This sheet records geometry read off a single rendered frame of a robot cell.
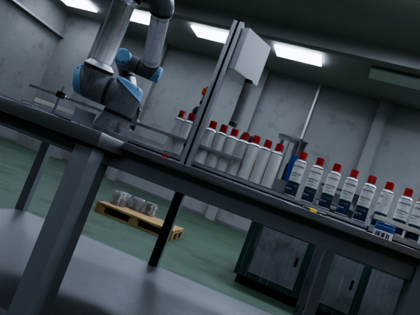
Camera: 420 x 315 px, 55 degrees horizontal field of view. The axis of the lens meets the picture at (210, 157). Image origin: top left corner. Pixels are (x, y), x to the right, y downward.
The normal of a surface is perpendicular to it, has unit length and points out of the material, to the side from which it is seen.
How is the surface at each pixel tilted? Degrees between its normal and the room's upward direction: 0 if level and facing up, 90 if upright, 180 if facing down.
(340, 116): 90
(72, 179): 90
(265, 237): 90
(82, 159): 90
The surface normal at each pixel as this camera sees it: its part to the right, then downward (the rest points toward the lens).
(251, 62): 0.69, 0.20
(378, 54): -0.28, -0.18
